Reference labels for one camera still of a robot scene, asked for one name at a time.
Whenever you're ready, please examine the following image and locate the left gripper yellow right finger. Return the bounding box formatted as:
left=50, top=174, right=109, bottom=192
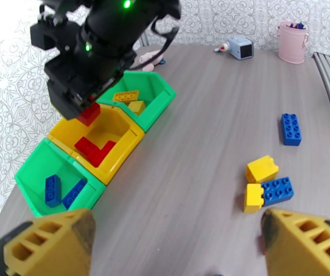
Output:
left=261, top=208, right=330, bottom=276

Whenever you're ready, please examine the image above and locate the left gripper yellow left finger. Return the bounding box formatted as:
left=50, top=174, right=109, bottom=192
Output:
left=0, top=208, right=96, bottom=276

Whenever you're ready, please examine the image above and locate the long yellow lego brick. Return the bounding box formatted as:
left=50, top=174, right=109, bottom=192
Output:
left=112, top=90, right=140, bottom=105

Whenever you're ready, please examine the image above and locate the red lego brick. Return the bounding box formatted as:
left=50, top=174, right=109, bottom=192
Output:
left=74, top=136, right=104, bottom=164
left=91, top=140, right=117, bottom=168
left=76, top=102, right=101, bottom=127

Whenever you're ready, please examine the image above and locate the blue lego brick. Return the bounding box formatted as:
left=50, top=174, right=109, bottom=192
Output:
left=62, top=178, right=87, bottom=210
left=280, top=113, right=302, bottom=146
left=261, top=177, right=295, bottom=207
left=45, top=174, right=63, bottom=208

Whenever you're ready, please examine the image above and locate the pink plush toy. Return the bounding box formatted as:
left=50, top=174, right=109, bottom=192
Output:
left=137, top=50, right=166, bottom=72

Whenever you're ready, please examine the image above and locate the green plastic bin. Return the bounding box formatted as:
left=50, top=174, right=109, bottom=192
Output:
left=96, top=70, right=177, bottom=133
left=14, top=137, right=107, bottom=219

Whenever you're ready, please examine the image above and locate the yellow plastic bin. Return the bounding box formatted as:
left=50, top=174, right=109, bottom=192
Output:
left=47, top=103, right=146, bottom=186

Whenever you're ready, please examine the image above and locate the grey blue cube toy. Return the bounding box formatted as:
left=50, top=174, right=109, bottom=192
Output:
left=226, top=36, right=254, bottom=61

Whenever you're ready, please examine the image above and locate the pink metal bucket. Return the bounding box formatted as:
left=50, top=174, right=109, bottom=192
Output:
left=277, top=20, right=309, bottom=64

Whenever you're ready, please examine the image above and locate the black right camera cable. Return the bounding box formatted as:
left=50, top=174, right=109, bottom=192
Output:
left=130, top=13, right=182, bottom=70

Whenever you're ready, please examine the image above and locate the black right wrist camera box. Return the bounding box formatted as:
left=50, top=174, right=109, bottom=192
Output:
left=29, top=13, right=69, bottom=52

